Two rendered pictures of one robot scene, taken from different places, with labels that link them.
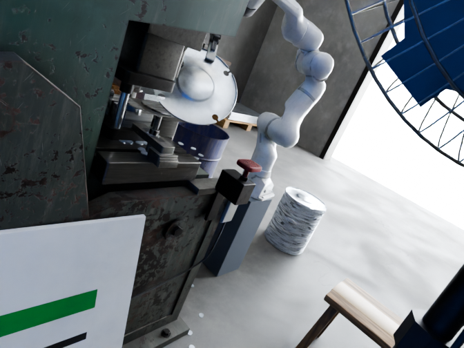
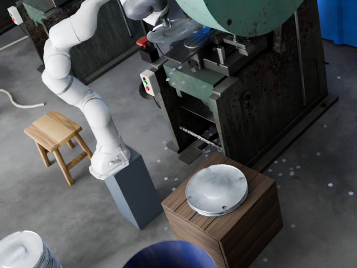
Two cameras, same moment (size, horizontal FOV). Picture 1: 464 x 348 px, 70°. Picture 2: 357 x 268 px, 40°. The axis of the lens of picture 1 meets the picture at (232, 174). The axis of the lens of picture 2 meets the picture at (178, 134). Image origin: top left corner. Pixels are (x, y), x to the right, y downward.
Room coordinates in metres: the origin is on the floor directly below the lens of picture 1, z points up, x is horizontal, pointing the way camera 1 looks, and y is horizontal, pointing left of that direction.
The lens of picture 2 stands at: (3.11, 0.97, 2.05)
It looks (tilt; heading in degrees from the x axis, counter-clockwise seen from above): 40 degrees down; 204
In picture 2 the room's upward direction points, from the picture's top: 19 degrees counter-clockwise
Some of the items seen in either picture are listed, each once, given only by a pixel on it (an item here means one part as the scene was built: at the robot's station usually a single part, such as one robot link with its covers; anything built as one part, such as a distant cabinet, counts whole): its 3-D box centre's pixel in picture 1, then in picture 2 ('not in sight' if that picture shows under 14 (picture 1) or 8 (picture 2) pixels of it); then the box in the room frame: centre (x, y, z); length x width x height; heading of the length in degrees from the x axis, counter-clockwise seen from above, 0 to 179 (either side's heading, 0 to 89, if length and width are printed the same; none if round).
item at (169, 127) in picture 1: (166, 127); (192, 56); (1.07, 0.26, 0.72); 0.25 x 0.14 x 0.14; 145
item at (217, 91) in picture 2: not in sight; (277, 79); (0.97, 0.66, 0.45); 0.92 x 0.12 x 0.90; 145
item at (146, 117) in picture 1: (125, 110); (212, 32); (0.93, 0.36, 0.76); 0.15 x 0.09 x 0.05; 55
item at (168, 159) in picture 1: (155, 135); not in sight; (0.83, 0.23, 0.76); 0.17 x 0.06 x 0.10; 55
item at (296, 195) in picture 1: (306, 198); (14, 256); (2.06, -0.51, 0.35); 0.29 x 0.29 x 0.01
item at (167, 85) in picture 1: (131, 74); not in sight; (0.92, 0.37, 0.86); 0.20 x 0.16 x 0.05; 55
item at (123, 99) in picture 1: (122, 102); not in sight; (0.83, 0.33, 0.81); 0.02 x 0.02 x 0.14
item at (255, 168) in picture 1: (245, 174); (144, 45); (0.93, -0.04, 0.72); 0.07 x 0.06 x 0.08; 145
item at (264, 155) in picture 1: (266, 139); (101, 123); (1.56, -0.09, 0.71); 0.18 x 0.11 x 0.25; 37
